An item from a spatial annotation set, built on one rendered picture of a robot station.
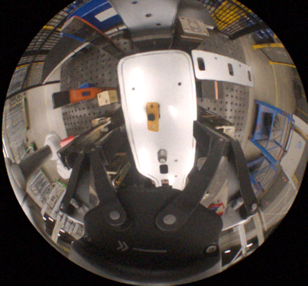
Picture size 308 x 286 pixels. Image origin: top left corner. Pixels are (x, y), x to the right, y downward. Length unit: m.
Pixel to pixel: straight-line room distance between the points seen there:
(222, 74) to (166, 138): 0.28
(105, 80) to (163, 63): 0.46
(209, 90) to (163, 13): 0.27
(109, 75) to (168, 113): 0.48
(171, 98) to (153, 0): 0.27
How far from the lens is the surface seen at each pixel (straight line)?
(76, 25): 0.29
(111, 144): 0.15
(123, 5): 0.23
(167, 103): 0.29
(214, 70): 0.35
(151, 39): 0.35
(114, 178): 0.35
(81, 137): 0.21
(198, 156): 0.42
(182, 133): 0.32
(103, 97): 0.26
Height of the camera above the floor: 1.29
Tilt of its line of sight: 68 degrees down
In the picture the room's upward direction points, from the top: 175 degrees counter-clockwise
